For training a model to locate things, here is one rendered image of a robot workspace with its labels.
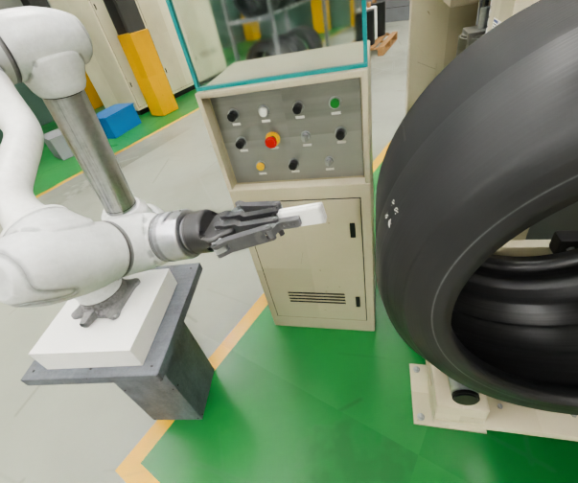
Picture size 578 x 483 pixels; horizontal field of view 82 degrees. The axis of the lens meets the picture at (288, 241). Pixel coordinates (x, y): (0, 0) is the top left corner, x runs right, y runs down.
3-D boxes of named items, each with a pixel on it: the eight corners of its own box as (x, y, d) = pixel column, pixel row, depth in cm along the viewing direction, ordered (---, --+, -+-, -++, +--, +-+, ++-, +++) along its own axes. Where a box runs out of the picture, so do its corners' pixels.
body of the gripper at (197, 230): (171, 232, 53) (220, 223, 49) (192, 201, 59) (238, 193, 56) (194, 264, 57) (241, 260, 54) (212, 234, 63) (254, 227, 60)
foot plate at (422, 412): (409, 364, 156) (409, 361, 155) (472, 369, 149) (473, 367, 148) (413, 424, 137) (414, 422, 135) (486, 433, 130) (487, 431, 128)
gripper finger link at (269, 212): (227, 236, 57) (229, 230, 58) (287, 225, 53) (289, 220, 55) (217, 218, 55) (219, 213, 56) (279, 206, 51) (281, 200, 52)
